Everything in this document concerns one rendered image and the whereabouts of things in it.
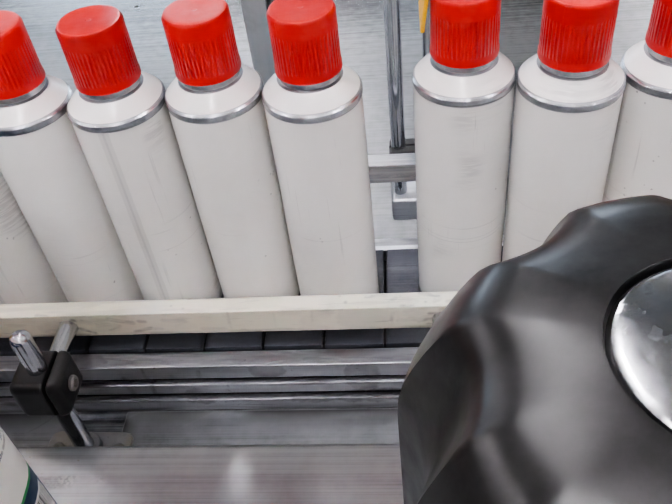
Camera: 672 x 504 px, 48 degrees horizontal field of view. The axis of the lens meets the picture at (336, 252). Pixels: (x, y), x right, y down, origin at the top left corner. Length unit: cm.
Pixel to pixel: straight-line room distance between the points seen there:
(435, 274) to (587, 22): 18
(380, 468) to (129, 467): 14
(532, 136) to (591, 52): 5
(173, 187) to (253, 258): 6
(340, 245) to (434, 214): 6
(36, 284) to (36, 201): 8
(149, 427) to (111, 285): 10
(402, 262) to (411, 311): 8
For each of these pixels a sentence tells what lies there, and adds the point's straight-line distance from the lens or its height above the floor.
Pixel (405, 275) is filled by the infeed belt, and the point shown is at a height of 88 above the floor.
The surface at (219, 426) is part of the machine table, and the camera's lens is 51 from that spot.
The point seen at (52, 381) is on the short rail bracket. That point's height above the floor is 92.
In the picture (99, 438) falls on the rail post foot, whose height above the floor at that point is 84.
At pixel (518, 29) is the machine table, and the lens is 87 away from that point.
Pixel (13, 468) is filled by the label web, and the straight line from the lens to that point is 34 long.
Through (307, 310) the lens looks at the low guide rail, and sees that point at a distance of 45.
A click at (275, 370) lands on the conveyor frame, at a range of 48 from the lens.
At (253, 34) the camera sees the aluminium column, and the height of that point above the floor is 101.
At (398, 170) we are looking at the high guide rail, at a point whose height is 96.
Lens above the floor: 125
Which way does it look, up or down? 44 degrees down
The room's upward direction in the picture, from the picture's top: 8 degrees counter-clockwise
